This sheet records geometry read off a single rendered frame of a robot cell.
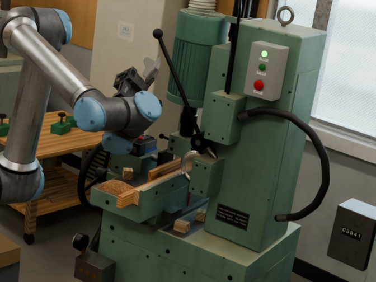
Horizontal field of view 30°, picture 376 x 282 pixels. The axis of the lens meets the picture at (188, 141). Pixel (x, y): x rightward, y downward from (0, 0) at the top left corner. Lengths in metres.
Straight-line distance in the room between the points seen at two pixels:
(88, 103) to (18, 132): 0.69
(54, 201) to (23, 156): 1.48
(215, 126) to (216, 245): 0.41
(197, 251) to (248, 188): 0.26
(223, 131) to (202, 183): 0.19
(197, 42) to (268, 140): 0.40
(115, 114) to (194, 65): 0.55
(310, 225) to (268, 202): 1.65
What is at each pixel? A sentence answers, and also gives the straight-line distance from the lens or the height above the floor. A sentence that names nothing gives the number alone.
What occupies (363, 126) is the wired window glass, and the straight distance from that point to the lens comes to 3.71.
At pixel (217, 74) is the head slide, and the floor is 1.33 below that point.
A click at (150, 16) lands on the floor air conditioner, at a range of 3.96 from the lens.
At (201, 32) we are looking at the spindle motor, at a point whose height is 1.45.
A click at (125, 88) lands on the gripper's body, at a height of 1.29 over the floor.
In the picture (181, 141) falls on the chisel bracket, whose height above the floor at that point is 1.06.
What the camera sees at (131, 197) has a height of 0.93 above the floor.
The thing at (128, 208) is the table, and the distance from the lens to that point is 2.31.
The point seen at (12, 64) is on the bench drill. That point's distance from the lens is 4.73.
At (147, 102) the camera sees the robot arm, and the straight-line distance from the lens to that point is 1.92.
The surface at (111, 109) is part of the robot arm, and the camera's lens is 1.86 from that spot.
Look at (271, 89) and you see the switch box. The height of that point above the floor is 1.35.
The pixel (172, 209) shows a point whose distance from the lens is 2.42.
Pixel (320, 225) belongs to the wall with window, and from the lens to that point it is 3.86.
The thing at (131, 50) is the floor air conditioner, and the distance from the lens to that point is 4.07.
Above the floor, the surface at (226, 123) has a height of 1.22.
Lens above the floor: 1.82
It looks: 18 degrees down
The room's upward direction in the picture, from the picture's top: 9 degrees clockwise
